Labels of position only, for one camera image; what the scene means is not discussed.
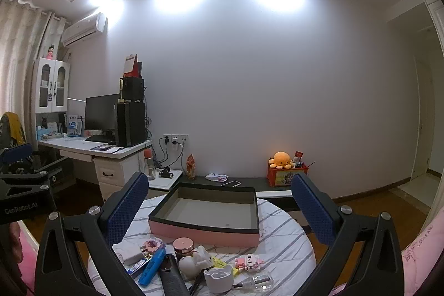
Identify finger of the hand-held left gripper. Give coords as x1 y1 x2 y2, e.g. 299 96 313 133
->
0 143 34 175
0 155 74 201

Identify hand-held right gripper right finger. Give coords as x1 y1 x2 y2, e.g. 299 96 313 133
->
291 173 406 296

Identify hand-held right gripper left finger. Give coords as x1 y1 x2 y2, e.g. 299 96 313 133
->
35 172 150 296

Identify pink block toy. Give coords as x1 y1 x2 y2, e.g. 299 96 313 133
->
140 238 163 253
234 254 261 272

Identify white charger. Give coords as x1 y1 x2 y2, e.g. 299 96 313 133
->
114 241 144 265

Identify blue card pack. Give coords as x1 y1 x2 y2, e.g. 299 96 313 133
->
127 254 153 277

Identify blue highlighter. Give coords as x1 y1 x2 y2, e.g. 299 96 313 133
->
138 247 167 287

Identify rose gold jar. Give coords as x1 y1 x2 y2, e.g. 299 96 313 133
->
173 237 195 260

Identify black case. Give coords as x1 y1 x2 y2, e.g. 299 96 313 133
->
160 254 191 296

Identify white figurine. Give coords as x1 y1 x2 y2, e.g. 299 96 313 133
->
178 246 213 281

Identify pink box with black rim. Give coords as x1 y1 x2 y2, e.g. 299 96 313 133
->
148 181 261 247

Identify clear bulb-shaped bottle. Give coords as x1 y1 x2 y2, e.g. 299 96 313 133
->
233 273 275 293

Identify yellow highlighter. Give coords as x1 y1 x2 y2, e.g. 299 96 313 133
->
210 256 240 277

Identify white cat-ear cup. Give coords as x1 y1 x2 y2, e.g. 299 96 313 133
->
203 265 234 294

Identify office chair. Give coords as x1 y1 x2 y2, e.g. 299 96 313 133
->
0 112 35 153

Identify yellow cloth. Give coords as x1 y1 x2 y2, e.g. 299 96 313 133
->
5 112 26 146

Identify white drawer unit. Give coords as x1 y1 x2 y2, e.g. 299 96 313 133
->
93 157 146 203

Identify red storage box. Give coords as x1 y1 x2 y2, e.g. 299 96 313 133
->
267 162 309 186

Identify white side table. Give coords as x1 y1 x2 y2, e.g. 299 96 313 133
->
147 168 183 193

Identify clear bottle with red cap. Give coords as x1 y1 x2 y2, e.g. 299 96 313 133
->
144 148 156 180

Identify white desk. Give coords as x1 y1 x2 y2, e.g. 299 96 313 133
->
37 135 153 161

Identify white glass-door cabinet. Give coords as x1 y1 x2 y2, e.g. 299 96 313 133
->
33 57 71 114

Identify orange octopus plush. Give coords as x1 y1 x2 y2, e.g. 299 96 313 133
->
268 151 294 169

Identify blue box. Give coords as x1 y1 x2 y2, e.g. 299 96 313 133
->
67 114 84 137

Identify dark notebook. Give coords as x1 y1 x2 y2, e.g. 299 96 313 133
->
91 143 120 153

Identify red snack bag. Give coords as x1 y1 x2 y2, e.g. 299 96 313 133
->
186 154 197 178

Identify black computer tower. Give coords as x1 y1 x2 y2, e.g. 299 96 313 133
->
115 101 146 147

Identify black monitor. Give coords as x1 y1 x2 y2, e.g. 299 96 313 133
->
84 94 120 132

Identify beige curtain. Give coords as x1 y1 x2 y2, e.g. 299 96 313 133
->
0 0 68 151

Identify pink pillow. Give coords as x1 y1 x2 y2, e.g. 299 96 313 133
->
400 213 438 296

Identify black speaker box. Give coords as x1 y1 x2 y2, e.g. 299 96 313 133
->
120 77 145 102

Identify white air conditioner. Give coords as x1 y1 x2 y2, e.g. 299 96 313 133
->
62 12 105 47

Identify red cardboard box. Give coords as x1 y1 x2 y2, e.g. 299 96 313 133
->
123 54 143 79

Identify black power cable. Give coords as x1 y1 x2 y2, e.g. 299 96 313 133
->
154 136 170 168
173 140 185 172

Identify white wall socket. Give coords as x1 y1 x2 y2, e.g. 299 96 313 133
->
163 134 189 146

